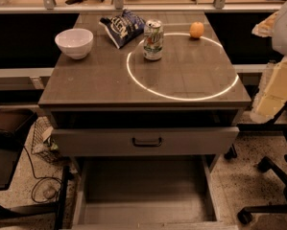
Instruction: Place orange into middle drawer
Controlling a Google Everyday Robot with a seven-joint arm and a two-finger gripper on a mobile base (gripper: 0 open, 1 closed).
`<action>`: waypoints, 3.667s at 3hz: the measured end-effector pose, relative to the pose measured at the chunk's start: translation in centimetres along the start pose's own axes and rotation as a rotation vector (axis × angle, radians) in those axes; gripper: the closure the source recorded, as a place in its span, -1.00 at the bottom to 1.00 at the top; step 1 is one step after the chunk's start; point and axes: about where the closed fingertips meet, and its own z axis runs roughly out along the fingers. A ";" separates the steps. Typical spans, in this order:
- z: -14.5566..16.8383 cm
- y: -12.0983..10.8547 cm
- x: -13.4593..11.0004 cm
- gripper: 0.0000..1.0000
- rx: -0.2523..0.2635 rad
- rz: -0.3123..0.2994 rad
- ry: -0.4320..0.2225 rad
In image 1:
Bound white bowl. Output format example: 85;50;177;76
55;28;94;59

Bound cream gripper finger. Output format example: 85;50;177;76
250;57;287;124
251;11;278;37

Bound black office chair base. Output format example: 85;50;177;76
236;125;287;226

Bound blue chip bag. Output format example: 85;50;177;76
99;10;145;49

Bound wire mesh basket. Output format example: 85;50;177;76
31;116;61;163

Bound black drawer handle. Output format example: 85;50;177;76
132;137;162;148

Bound grey top drawer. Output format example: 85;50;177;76
52;126;239;157

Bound black floor cable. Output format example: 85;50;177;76
22;146;63;204

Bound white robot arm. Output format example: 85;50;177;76
250;1;287;124

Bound dark chair at left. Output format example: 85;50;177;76
0;108;71;230

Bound grey drawer cabinet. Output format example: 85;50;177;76
37;11;252;230

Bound orange fruit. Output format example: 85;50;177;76
189;22;204;38

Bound open middle drawer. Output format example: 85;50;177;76
72;156;239;230

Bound green soda can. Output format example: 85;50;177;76
143;19;164;60

